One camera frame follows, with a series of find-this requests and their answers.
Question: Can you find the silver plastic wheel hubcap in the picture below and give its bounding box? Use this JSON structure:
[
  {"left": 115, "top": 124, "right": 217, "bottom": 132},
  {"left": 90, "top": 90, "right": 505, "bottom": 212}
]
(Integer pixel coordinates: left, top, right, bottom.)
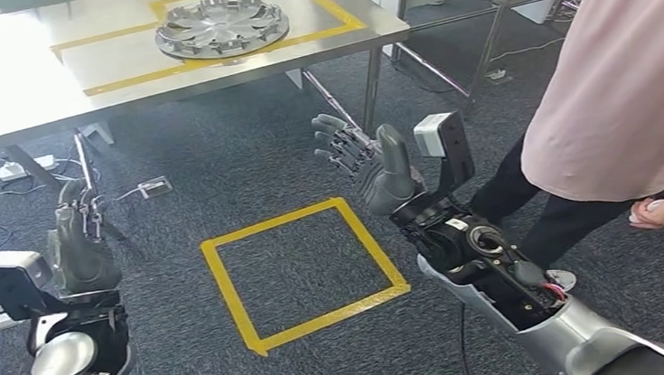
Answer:
[{"left": 152, "top": 0, "right": 293, "bottom": 66}]

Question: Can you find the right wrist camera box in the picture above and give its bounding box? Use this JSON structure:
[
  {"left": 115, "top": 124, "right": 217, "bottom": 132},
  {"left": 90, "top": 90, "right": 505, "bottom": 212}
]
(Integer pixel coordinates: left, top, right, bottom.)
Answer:
[{"left": 411, "top": 108, "right": 479, "bottom": 199}]

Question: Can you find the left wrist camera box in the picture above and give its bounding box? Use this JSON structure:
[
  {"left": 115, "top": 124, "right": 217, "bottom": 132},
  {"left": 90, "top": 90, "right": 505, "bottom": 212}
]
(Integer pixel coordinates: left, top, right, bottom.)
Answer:
[{"left": 0, "top": 247, "right": 58, "bottom": 323}]

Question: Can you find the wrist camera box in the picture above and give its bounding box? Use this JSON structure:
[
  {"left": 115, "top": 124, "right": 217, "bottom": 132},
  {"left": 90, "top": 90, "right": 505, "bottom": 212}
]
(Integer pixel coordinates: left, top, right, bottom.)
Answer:
[
  {"left": 411, "top": 108, "right": 479, "bottom": 199},
  {"left": 0, "top": 247, "right": 58, "bottom": 323}
]

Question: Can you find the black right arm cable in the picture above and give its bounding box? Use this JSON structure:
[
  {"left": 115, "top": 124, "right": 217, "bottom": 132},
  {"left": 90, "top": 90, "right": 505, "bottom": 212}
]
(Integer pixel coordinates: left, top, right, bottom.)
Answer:
[{"left": 455, "top": 303, "right": 474, "bottom": 375}]

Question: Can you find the large steel table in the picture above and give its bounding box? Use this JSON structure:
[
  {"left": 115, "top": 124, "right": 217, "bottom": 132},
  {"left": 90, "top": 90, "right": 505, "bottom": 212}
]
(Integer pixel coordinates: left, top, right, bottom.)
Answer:
[{"left": 0, "top": 0, "right": 423, "bottom": 199}]

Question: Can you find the yellow floor tape square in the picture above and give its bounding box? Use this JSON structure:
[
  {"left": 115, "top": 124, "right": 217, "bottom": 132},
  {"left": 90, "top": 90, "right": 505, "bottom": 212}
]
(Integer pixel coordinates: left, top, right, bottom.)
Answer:
[{"left": 196, "top": 191, "right": 417, "bottom": 362}]

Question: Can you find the person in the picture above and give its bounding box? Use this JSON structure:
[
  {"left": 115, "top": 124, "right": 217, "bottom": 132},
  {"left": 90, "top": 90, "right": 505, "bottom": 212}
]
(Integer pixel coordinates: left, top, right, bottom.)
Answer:
[{"left": 452, "top": 0, "right": 664, "bottom": 301}]

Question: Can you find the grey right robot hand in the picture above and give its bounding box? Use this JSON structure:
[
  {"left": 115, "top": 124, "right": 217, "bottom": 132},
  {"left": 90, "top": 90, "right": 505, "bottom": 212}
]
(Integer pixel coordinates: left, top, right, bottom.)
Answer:
[{"left": 308, "top": 105, "right": 429, "bottom": 223}]

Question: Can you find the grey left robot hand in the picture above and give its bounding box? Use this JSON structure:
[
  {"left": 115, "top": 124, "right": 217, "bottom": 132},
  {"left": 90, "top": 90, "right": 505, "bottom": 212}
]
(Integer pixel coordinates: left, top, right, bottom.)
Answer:
[{"left": 42, "top": 176, "right": 125, "bottom": 297}]

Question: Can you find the yellow tape on table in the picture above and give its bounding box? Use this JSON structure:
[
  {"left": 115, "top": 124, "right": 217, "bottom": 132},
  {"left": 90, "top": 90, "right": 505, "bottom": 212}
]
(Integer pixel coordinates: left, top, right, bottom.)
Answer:
[{"left": 44, "top": 0, "right": 371, "bottom": 100}]

